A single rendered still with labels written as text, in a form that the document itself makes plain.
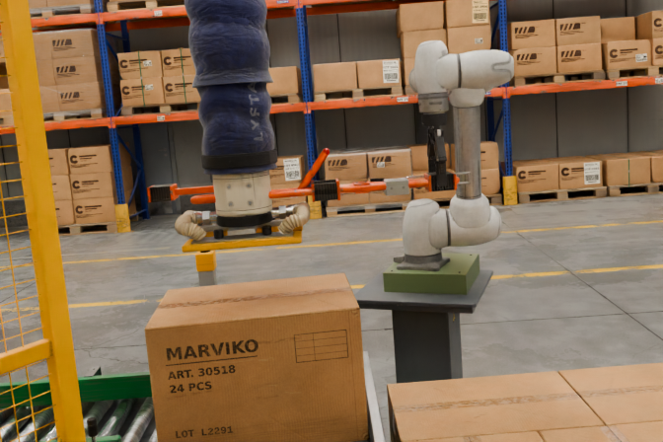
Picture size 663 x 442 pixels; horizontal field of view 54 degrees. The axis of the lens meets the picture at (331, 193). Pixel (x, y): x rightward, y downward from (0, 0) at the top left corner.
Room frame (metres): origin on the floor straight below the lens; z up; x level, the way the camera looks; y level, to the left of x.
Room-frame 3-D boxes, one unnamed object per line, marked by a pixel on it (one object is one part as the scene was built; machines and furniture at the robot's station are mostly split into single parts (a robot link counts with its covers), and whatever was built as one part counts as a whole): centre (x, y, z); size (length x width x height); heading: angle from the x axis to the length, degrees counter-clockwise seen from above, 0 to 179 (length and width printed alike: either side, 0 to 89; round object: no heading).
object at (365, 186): (2.10, 0.07, 1.27); 0.93 x 0.30 x 0.04; 91
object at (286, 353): (1.97, 0.26, 0.75); 0.60 x 0.40 x 0.40; 94
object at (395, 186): (1.98, -0.20, 1.26); 0.07 x 0.07 x 0.04; 1
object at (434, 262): (2.68, -0.34, 0.86); 0.22 x 0.18 x 0.06; 63
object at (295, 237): (1.88, 0.27, 1.16); 0.34 x 0.10 x 0.05; 91
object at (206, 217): (1.97, 0.27, 1.20); 0.34 x 0.25 x 0.06; 91
